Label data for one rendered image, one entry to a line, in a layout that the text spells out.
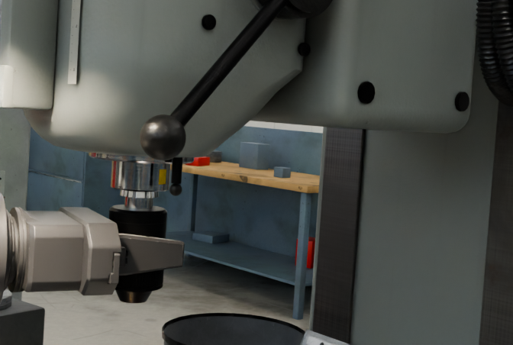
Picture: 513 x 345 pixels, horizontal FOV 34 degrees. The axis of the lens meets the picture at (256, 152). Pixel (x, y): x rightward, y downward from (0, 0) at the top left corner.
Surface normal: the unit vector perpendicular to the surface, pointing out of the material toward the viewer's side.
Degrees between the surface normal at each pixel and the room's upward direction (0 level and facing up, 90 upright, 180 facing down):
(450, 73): 90
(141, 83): 115
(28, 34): 90
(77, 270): 90
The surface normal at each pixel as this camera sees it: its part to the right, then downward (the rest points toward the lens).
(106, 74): -0.18, 0.25
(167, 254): 0.43, 0.07
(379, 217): -0.76, -0.01
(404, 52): 0.66, 0.08
